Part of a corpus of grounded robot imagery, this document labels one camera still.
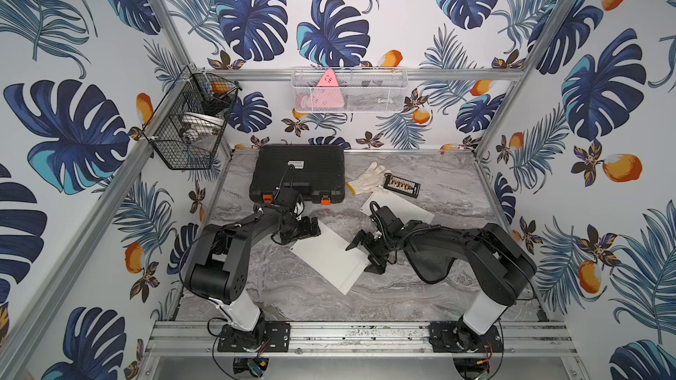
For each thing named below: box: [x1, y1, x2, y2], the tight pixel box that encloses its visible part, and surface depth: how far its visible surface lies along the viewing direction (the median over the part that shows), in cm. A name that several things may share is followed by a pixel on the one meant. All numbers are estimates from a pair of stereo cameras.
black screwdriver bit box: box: [382, 172, 422, 199], surface depth 109 cm
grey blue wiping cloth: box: [403, 232, 468, 284], surface depth 87 cm
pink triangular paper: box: [308, 68, 346, 109], surface depth 92 cm
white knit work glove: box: [345, 161, 391, 196], surface depth 112 cm
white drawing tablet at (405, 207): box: [359, 188, 435, 225], surface depth 107 cm
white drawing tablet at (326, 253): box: [289, 219, 370, 296], surface depth 90 cm
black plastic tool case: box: [249, 144, 346, 205], surface depth 108 cm
